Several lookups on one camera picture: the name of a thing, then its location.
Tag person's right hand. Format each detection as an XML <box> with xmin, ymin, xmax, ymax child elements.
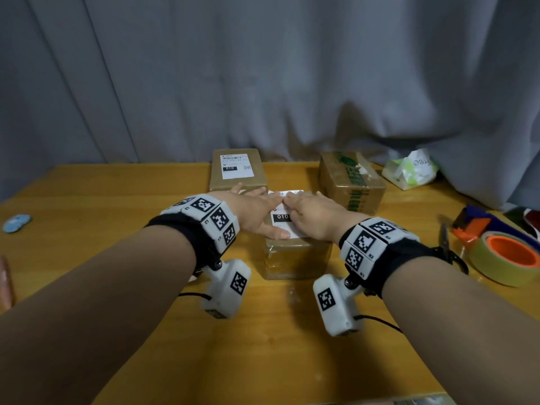
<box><xmin>283</xmin><ymin>190</ymin><xmax>370</xmax><ymax>245</ymax></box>

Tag person's left hand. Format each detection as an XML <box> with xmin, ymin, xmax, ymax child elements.
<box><xmin>209</xmin><ymin>183</ymin><xmax>292</xmax><ymax>241</ymax></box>

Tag white shipping label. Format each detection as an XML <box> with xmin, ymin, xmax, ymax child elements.
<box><xmin>267</xmin><ymin>190</ymin><xmax>311</xmax><ymax>240</ymax></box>

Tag taped brown cardboard box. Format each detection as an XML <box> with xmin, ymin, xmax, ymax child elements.
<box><xmin>263</xmin><ymin>190</ymin><xmax>334</xmax><ymax>281</ymax></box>

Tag person's right forearm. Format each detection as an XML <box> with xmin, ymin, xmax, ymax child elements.
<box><xmin>381</xmin><ymin>256</ymin><xmax>540</xmax><ymax>405</ymax></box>

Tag person's left forearm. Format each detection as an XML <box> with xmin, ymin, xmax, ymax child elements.
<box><xmin>0</xmin><ymin>225</ymin><xmax>197</xmax><ymax>405</ymax></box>

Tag brown box with white label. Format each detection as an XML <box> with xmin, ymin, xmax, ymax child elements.
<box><xmin>209</xmin><ymin>148</ymin><xmax>269</xmax><ymax>195</ymax></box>

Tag white marker wrist band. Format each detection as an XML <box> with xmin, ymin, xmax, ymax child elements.
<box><xmin>339</xmin><ymin>217</ymin><xmax>449</xmax><ymax>298</ymax></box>
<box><xmin>145</xmin><ymin>194</ymin><xmax>240</xmax><ymax>271</ymax></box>

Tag brown box with green tape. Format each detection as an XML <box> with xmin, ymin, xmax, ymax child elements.
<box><xmin>317</xmin><ymin>151</ymin><xmax>387</xmax><ymax>216</ymax></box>

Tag white green tissue packet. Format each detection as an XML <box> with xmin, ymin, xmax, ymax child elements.
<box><xmin>381</xmin><ymin>148</ymin><xmax>440</xmax><ymax>191</ymax></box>

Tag grey curtain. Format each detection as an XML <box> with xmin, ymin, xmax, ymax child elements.
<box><xmin>0</xmin><ymin>0</ymin><xmax>540</xmax><ymax>212</ymax></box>

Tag black scissors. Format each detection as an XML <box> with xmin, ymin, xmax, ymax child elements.
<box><xmin>438</xmin><ymin>223</ymin><xmax>470</xmax><ymax>276</ymax></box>

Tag orange blue tape dispenser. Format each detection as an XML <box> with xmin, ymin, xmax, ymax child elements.
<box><xmin>451</xmin><ymin>205</ymin><xmax>540</xmax><ymax>254</ymax></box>

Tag yellow tape roll orange core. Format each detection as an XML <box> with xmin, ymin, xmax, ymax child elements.
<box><xmin>468</xmin><ymin>231</ymin><xmax>540</xmax><ymax>288</ymax></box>

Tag small blue round object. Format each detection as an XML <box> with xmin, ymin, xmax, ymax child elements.
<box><xmin>2</xmin><ymin>214</ymin><xmax>33</xmax><ymax>234</ymax></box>

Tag dark red green object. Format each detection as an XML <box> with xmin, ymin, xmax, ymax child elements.
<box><xmin>504</xmin><ymin>206</ymin><xmax>540</xmax><ymax>242</ymax></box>

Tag pink object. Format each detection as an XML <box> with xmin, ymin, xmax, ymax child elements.
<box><xmin>0</xmin><ymin>255</ymin><xmax>16</xmax><ymax>313</ymax></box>

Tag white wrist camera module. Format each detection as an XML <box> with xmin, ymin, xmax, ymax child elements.
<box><xmin>201</xmin><ymin>259</ymin><xmax>252</xmax><ymax>320</ymax></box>
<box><xmin>312</xmin><ymin>275</ymin><xmax>365</xmax><ymax>337</ymax></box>

